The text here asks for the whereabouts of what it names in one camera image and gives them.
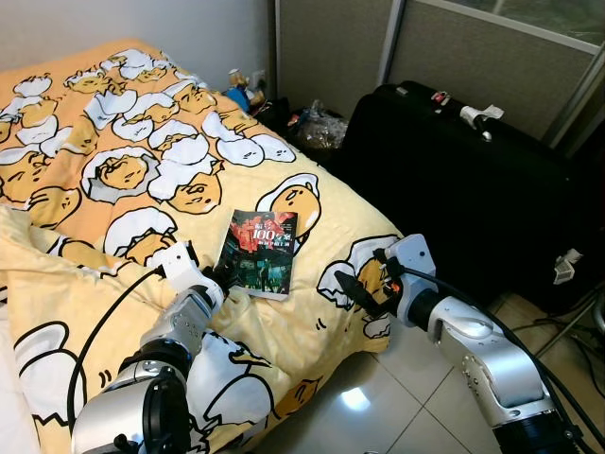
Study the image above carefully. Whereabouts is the black suitcase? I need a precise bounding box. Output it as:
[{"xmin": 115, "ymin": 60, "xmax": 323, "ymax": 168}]
[{"xmin": 336, "ymin": 80, "xmax": 582, "ymax": 313}]

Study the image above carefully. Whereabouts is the white luggage tag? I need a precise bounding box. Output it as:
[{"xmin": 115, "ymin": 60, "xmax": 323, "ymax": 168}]
[
  {"xmin": 553, "ymin": 248, "xmax": 582, "ymax": 285},
  {"xmin": 460, "ymin": 104, "xmax": 507, "ymax": 143}
]

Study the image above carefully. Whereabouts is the dark red cover book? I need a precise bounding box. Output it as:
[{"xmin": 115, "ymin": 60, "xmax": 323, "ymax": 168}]
[{"xmin": 216, "ymin": 208, "xmax": 300, "ymax": 302}]

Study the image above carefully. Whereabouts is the grey metal chair frame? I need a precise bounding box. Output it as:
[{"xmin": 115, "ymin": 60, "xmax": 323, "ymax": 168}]
[{"xmin": 544, "ymin": 284, "xmax": 605, "ymax": 356}]

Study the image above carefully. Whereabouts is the grey sliding screen door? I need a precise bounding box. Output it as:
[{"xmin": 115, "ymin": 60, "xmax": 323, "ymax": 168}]
[{"xmin": 274, "ymin": 0, "xmax": 605, "ymax": 152}]

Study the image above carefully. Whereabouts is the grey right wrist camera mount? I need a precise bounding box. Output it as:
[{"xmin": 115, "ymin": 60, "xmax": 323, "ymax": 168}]
[{"xmin": 383, "ymin": 234, "xmax": 439, "ymax": 327}]

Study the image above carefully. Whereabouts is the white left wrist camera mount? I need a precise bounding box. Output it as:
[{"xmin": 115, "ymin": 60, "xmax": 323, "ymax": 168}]
[{"xmin": 154, "ymin": 241, "xmax": 225, "ymax": 306}]

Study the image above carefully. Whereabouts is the clear plastic bag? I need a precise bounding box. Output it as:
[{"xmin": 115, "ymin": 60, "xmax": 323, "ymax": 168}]
[{"xmin": 288, "ymin": 99, "xmax": 349, "ymax": 152}]

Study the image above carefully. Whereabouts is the yellow cartoon egg quilt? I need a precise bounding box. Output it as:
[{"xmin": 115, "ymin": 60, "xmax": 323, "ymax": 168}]
[{"xmin": 0, "ymin": 38, "xmax": 403, "ymax": 454}]

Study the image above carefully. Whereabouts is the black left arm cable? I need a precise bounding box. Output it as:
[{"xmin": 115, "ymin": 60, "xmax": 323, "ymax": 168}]
[{"xmin": 66, "ymin": 268, "xmax": 166, "ymax": 445}]

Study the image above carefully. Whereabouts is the black floor cable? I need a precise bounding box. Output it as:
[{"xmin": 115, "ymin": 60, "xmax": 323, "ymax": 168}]
[{"xmin": 510, "ymin": 312, "xmax": 605, "ymax": 379}]

